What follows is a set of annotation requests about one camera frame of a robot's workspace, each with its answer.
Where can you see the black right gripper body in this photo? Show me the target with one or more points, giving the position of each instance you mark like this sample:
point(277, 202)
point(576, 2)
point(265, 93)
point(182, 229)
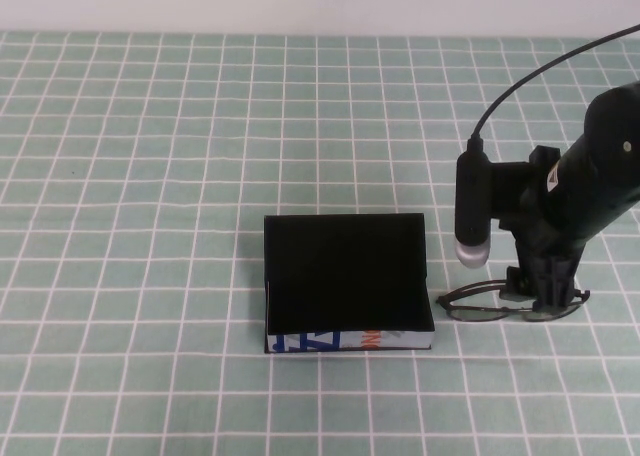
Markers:
point(560, 216)

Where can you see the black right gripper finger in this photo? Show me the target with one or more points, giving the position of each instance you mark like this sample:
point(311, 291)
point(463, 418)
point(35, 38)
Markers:
point(514, 283)
point(552, 293)

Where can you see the dark frame glasses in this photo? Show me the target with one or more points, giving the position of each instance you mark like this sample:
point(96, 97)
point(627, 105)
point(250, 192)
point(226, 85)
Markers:
point(472, 315)

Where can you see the black printed glasses case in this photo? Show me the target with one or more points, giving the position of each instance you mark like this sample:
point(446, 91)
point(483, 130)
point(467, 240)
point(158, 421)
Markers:
point(345, 266)

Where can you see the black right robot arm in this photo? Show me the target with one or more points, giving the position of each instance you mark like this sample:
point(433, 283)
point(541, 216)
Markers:
point(615, 121)

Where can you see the green white grid tablecloth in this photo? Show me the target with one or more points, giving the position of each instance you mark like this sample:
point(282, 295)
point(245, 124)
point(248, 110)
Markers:
point(150, 126)

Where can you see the black right camera mount bracket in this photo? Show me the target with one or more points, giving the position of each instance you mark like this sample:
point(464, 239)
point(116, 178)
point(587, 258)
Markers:
point(510, 186)

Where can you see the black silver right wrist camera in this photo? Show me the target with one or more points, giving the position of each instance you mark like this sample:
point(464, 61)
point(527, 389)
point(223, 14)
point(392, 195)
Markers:
point(472, 201)

